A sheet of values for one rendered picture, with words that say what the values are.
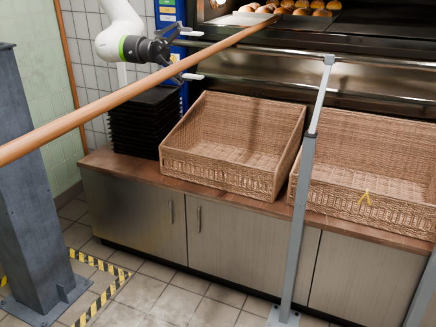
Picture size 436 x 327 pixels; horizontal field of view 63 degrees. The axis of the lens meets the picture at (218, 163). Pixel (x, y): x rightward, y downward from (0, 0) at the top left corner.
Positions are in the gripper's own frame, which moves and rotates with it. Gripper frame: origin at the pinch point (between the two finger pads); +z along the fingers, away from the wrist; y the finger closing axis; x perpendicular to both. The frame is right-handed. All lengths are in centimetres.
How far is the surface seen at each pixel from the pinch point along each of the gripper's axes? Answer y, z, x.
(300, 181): 41, 36, -6
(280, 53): 2.9, 19.6, -28.1
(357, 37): 1, 44, -66
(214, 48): -1.0, 1.7, -8.3
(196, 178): 58, -10, -17
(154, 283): 119, -29, -3
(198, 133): 55, -28, -54
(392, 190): 60, 71, -45
